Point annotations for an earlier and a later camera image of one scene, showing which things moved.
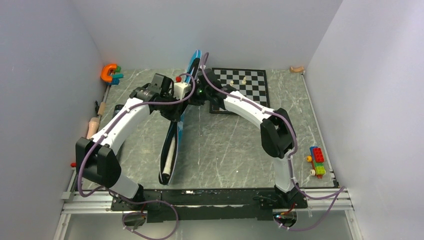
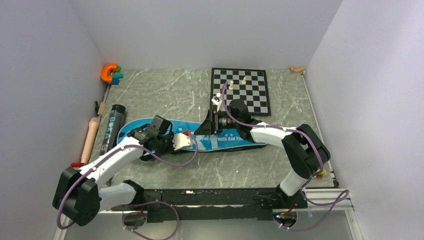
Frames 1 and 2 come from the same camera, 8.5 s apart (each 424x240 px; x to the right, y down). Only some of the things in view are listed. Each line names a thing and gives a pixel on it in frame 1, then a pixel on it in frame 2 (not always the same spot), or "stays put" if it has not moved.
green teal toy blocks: x=116 y=76 stays put
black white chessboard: x=251 y=83 stays put
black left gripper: x=175 y=116 → x=169 y=136
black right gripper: x=194 y=100 → x=208 y=127
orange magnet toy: x=104 y=76 stays put
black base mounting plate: x=210 y=205 stays put
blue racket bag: x=171 y=142 → x=199 y=142
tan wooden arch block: x=296 y=70 stays put
